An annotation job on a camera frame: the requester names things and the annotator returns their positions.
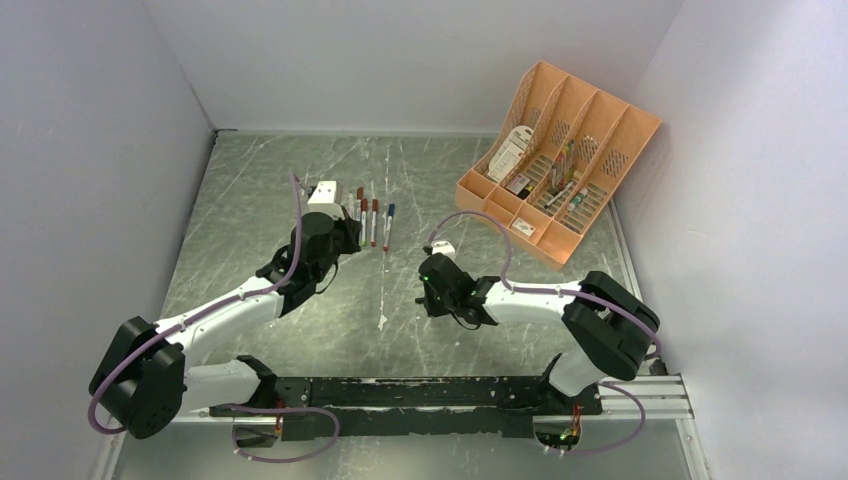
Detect white pen diagonal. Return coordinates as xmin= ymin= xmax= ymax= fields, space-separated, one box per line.
xmin=383 ymin=203 xmax=396 ymax=252

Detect white pen black tip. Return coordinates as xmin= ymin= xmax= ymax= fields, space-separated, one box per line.
xmin=354 ymin=187 xmax=367 ymax=221

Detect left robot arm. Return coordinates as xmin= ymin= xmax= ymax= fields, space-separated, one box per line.
xmin=88 ymin=212 xmax=361 ymax=439

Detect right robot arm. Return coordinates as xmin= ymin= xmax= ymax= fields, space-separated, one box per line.
xmin=418 ymin=253 xmax=660 ymax=414

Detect small white eraser box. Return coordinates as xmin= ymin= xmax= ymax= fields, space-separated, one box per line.
xmin=511 ymin=218 xmax=536 ymax=237

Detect markers in organizer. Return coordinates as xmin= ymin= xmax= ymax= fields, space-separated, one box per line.
xmin=534 ymin=140 xmax=589 ymax=214

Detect white product card package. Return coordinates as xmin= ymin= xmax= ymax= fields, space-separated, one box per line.
xmin=486 ymin=125 xmax=533 ymax=183

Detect orange plastic desk organizer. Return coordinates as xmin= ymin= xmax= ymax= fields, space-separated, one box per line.
xmin=455 ymin=61 xmax=662 ymax=269

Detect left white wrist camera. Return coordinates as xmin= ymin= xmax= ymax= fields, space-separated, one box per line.
xmin=307 ymin=180 xmax=346 ymax=220

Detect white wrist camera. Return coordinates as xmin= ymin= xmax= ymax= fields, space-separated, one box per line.
xmin=422 ymin=240 xmax=456 ymax=261
xmin=307 ymin=180 xmax=346 ymax=220

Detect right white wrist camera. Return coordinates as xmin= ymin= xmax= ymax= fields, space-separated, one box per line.
xmin=422 ymin=240 xmax=456 ymax=261

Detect aluminium rail frame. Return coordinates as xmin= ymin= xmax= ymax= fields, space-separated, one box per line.
xmin=109 ymin=374 xmax=694 ymax=425

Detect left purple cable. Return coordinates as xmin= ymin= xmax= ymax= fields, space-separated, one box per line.
xmin=87 ymin=173 xmax=342 ymax=464

